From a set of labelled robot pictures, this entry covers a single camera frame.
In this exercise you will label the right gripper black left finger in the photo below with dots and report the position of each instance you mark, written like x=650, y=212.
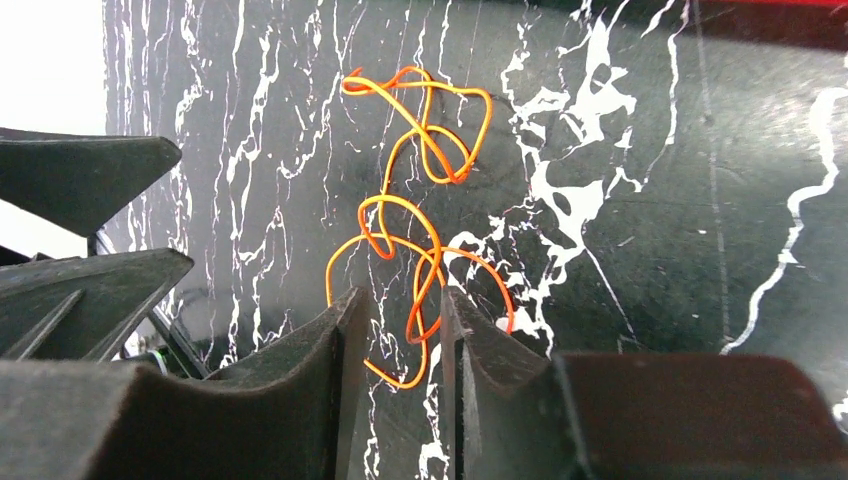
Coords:
x=285, y=412

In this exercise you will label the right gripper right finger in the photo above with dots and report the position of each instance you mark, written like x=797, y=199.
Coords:
x=514, y=414

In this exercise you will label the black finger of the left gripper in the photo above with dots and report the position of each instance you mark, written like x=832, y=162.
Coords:
x=79, y=182

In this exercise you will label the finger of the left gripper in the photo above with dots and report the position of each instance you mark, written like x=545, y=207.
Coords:
x=82, y=308

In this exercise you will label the red plastic bin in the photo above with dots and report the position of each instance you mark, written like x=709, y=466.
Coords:
x=814, y=3

